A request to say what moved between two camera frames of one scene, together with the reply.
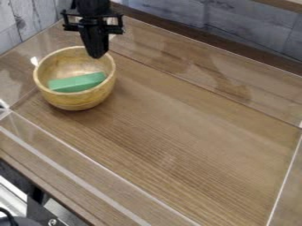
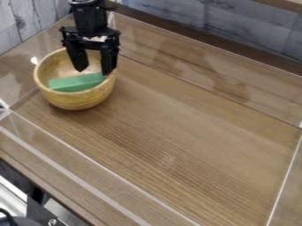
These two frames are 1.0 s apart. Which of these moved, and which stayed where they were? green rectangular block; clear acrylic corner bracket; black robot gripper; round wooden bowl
Moved: black robot gripper
Stayed: green rectangular block; clear acrylic corner bracket; round wooden bowl
